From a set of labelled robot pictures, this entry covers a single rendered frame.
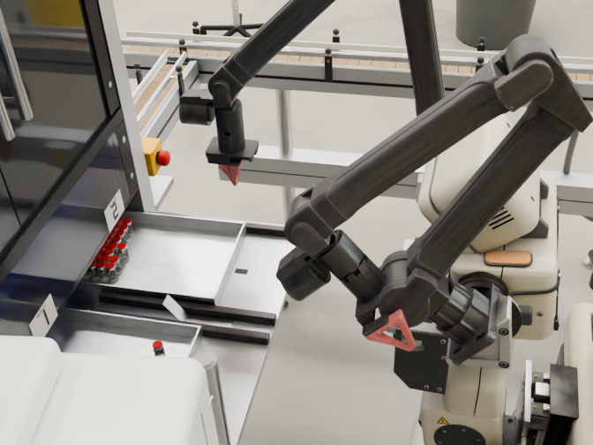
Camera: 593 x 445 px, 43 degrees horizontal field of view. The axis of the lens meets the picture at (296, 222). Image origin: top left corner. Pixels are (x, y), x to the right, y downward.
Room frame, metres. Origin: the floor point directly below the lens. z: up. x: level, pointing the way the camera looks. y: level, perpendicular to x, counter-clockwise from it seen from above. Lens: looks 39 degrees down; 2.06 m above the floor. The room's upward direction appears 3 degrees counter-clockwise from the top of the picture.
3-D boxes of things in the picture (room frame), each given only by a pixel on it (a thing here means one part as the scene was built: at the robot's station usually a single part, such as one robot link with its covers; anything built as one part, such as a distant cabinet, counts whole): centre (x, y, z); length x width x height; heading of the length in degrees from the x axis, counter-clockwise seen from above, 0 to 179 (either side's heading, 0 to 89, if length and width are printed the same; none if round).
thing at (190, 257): (1.32, 0.32, 0.90); 0.34 x 0.26 x 0.04; 76
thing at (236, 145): (1.35, 0.13, 1.19); 0.10 x 0.07 x 0.07; 76
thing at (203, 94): (1.35, 0.16, 1.29); 0.11 x 0.09 x 0.12; 76
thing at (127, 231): (1.35, 0.43, 0.90); 0.18 x 0.02 x 0.05; 166
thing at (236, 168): (1.35, 0.14, 1.12); 0.07 x 0.07 x 0.09; 76
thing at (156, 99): (1.91, 0.44, 0.92); 0.69 x 0.15 x 0.16; 165
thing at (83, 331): (0.99, 0.41, 0.90); 0.34 x 0.26 x 0.04; 75
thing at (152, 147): (1.59, 0.37, 0.99); 0.08 x 0.07 x 0.07; 75
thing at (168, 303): (1.12, 0.22, 0.91); 0.14 x 0.03 x 0.06; 76
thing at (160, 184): (1.62, 0.41, 0.87); 0.14 x 0.13 x 0.02; 75
